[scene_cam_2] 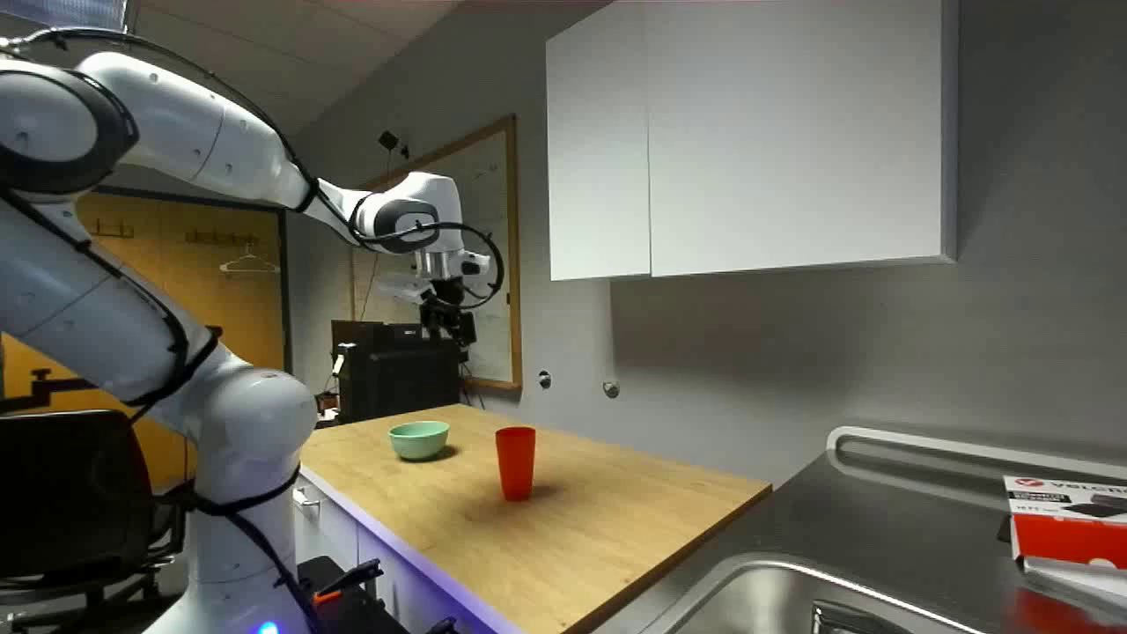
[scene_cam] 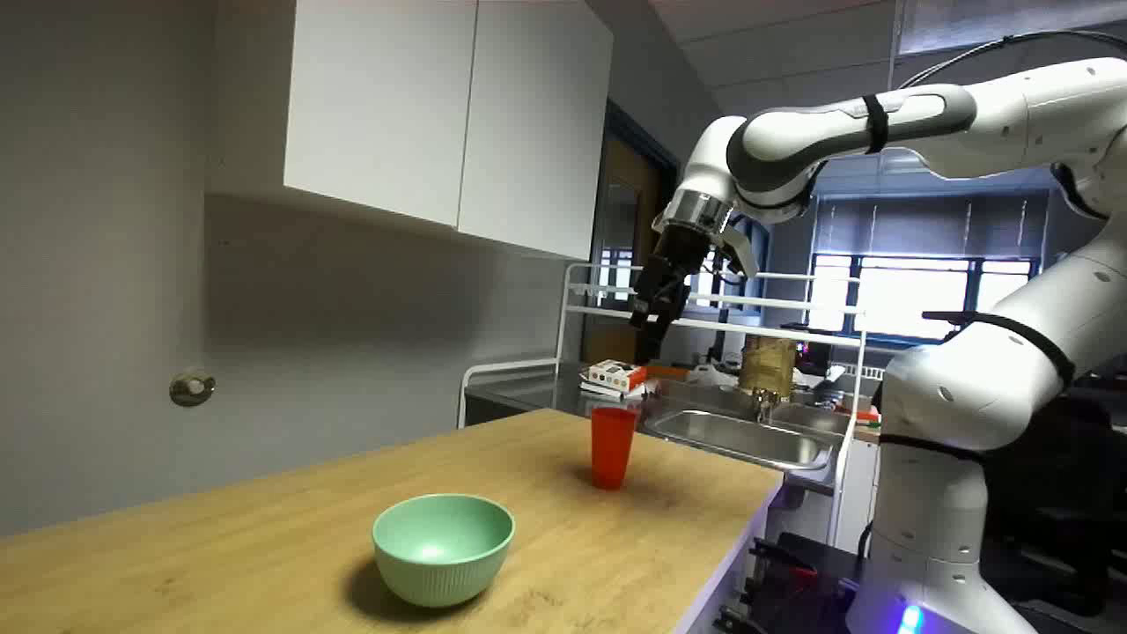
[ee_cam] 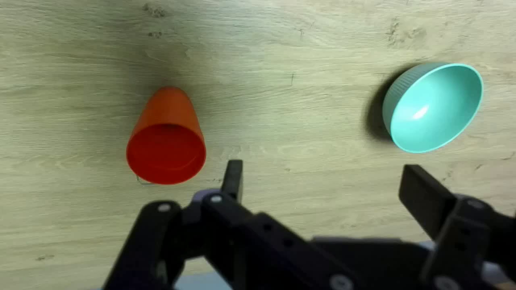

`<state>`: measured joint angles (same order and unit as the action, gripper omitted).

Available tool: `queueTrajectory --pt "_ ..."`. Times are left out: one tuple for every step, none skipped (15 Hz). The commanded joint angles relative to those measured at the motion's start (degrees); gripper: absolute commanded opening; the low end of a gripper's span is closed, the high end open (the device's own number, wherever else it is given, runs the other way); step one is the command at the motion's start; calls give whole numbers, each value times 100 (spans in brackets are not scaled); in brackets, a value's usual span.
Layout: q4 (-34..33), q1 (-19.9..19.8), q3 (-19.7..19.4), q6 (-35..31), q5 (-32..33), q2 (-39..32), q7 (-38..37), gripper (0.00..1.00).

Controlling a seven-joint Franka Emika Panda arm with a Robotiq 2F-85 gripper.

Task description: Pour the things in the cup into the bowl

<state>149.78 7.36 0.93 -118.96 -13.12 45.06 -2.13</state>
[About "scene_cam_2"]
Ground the red and white box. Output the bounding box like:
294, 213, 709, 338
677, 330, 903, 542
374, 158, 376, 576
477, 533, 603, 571
998, 472, 1127, 581

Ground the green bowl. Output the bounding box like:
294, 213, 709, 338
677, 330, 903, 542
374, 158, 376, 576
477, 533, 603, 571
388, 421, 455, 465

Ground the stainless steel sink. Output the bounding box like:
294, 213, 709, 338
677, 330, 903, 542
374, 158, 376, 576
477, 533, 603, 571
665, 554, 981, 634

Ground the wood framed whiteboard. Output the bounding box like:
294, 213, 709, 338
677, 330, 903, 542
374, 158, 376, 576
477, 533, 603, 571
349, 114, 525, 401

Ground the black coffee machine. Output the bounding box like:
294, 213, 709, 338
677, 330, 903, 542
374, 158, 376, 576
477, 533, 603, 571
326, 317, 466, 425

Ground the black office chair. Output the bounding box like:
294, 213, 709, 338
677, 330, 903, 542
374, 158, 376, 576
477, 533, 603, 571
0, 407, 180, 597

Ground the black and red base device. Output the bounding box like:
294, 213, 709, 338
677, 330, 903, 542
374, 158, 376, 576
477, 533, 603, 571
291, 554, 409, 634

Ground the white wall cabinet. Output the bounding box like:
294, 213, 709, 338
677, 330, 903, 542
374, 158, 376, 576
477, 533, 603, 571
542, 0, 961, 284

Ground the red plastic cup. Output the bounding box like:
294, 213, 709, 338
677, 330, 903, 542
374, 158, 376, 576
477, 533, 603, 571
491, 423, 538, 503

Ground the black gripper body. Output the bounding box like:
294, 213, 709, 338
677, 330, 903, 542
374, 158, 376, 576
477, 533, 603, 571
419, 276, 477, 330

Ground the yellow wooden door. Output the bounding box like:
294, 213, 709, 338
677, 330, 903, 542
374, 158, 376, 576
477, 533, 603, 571
0, 190, 291, 495

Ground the white rail on counter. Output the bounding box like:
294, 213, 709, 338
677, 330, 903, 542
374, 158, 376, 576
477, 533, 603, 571
822, 423, 1127, 485

